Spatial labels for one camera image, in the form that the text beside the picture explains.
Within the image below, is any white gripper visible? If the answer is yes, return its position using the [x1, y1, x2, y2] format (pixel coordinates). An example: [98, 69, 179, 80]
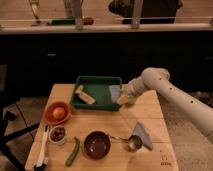
[124, 77, 148, 97]

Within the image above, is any yellow and blue sponge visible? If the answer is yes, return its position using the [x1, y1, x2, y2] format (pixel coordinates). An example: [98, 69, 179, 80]
[109, 85, 129, 105]

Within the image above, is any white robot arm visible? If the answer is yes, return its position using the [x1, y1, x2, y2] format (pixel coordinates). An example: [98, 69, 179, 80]
[124, 67, 213, 144]

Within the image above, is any green plastic cup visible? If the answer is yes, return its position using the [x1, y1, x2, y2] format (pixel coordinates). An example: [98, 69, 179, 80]
[126, 96, 137, 106]

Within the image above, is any green plastic tray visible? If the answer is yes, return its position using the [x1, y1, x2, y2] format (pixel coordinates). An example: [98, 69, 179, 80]
[71, 76, 122, 111]

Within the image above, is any grey blue cloth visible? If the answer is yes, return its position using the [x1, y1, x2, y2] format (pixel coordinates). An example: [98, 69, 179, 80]
[133, 122, 153, 150]

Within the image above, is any metal ladle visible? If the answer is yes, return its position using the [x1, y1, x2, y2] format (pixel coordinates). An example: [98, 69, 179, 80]
[110, 135, 143, 152]

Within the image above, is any yellow block in tray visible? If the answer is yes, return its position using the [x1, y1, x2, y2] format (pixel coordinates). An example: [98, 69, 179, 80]
[75, 85, 96, 105]

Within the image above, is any dark red bowl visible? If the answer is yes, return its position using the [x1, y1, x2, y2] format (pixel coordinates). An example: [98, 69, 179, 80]
[84, 131, 111, 160]

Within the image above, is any green and red tool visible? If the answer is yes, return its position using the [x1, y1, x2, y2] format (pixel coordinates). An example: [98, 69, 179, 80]
[47, 17, 94, 26]

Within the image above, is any orange fruit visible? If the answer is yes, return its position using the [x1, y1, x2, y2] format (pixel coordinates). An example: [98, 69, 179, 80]
[53, 107, 66, 120]

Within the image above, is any orange bowl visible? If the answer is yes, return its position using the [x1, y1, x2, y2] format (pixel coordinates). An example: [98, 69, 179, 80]
[44, 101, 71, 125]

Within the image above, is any green cucumber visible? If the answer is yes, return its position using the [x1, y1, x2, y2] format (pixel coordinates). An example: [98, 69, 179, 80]
[65, 137, 80, 167]

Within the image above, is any small white bowl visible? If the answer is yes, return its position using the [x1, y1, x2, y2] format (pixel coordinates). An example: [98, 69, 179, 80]
[49, 125, 66, 145]

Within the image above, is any white dish brush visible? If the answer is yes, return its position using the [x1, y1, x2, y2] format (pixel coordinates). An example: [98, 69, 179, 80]
[35, 125, 48, 168]

